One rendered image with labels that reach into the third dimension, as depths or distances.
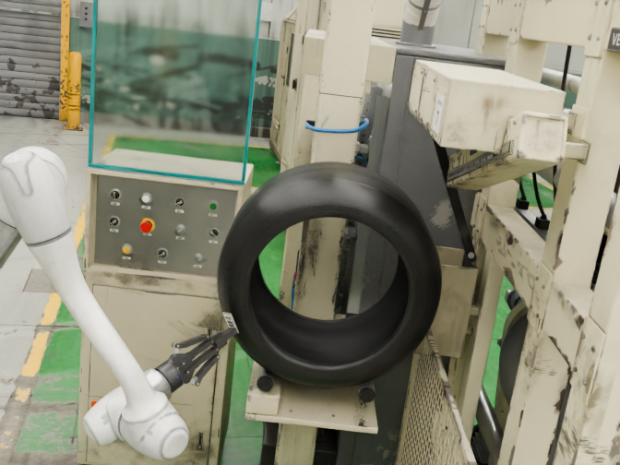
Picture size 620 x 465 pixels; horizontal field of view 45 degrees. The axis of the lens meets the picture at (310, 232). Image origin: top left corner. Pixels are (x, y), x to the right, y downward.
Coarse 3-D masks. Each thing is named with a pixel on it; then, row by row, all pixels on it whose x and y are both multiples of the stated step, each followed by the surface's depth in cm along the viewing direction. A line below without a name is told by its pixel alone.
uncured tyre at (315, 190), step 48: (288, 192) 189; (336, 192) 187; (384, 192) 190; (240, 240) 191; (432, 240) 195; (240, 288) 193; (432, 288) 194; (240, 336) 198; (288, 336) 225; (336, 336) 227; (384, 336) 222; (336, 384) 202
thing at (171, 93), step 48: (96, 0) 245; (144, 0) 246; (192, 0) 245; (240, 0) 245; (96, 48) 250; (144, 48) 250; (192, 48) 250; (240, 48) 250; (96, 96) 255; (144, 96) 255; (192, 96) 254; (240, 96) 254; (96, 144) 260; (144, 144) 259; (192, 144) 259; (240, 144) 259
